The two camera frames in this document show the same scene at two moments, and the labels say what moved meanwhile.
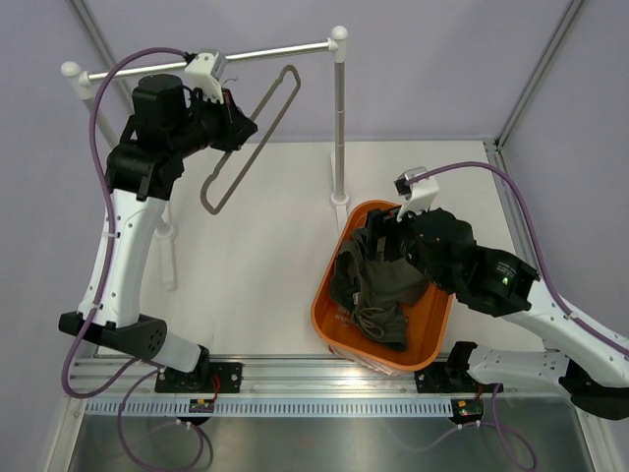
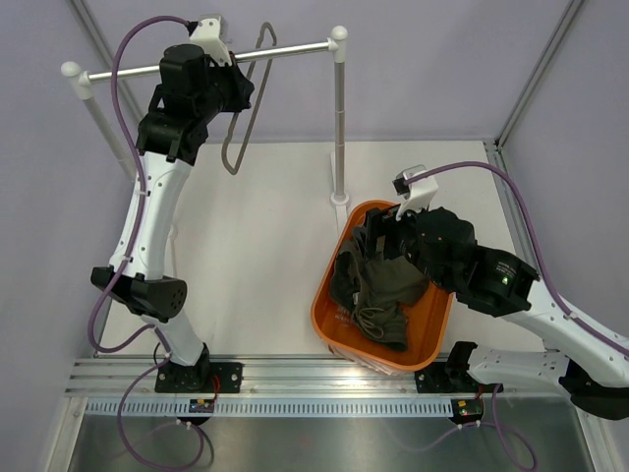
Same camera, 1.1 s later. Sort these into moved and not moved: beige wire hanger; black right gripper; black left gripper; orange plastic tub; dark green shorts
Moved: beige wire hanger; black left gripper
Not moved: black right gripper; dark green shorts; orange plastic tub
